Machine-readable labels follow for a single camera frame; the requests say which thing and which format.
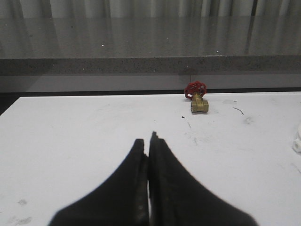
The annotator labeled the brass valve red handwheel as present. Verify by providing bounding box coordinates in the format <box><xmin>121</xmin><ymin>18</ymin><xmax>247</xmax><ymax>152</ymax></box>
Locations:
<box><xmin>184</xmin><ymin>81</ymin><xmax>209</xmax><ymax>113</ymax></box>

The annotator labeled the white half pipe clamp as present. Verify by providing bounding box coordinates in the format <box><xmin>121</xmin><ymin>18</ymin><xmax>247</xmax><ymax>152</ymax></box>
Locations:
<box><xmin>292</xmin><ymin>125</ymin><xmax>301</xmax><ymax>153</ymax></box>

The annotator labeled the grey stone counter ledge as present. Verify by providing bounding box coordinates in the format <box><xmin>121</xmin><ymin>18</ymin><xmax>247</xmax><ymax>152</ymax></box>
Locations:
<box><xmin>0</xmin><ymin>16</ymin><xmax>301</xmax><ymax>75</ymax></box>

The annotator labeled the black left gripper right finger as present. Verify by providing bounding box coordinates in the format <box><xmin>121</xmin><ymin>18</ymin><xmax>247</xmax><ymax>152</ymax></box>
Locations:
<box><xmin>148</xmin><ymin>132</ymin><xmax>257</xmax><ymax>226</ymax></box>

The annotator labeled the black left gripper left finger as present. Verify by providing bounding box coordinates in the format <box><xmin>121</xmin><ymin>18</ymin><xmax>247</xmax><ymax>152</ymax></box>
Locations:
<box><xmin>49</xmin><ymin>139</ymin><xmax>149</xmax><ymax>226</ymax></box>

